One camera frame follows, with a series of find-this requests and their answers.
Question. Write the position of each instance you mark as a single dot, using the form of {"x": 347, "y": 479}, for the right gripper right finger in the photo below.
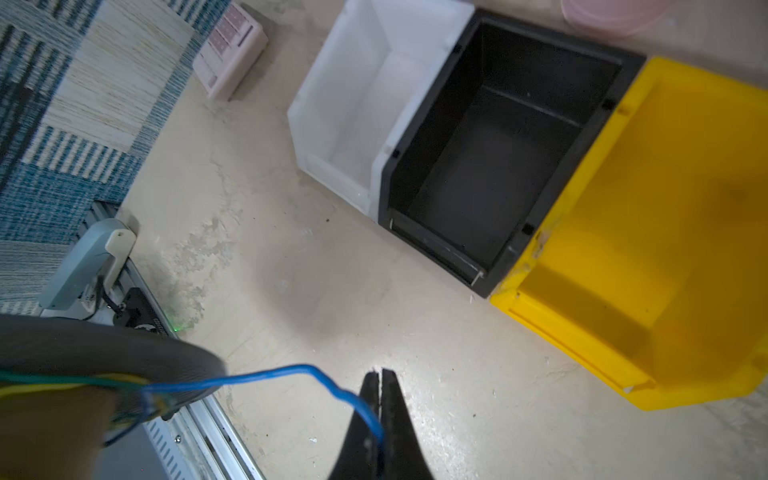
{"x": 400, "y": 453}

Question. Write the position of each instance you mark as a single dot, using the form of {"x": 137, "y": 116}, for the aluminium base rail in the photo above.
{"x": 197, "y": 442}

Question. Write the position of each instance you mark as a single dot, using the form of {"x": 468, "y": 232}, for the pink pen cup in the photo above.
{"x": 614, "y": 18}

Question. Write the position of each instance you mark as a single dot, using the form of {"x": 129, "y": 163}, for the yellow plastic bin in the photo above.
{"x": 650, "y": 270}

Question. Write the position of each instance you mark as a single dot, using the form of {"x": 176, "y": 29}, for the black plastic bin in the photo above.
{"x": 501, "y": 131}

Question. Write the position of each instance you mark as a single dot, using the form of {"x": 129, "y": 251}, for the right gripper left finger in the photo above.
{"x": 358, "y": 457}

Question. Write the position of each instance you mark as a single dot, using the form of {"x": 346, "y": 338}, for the white plastic bin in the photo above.
{"x": 364, "y": 88}

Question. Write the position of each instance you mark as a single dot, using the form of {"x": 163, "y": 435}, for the grey filament spool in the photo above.
{"x": 70, "y": 388}

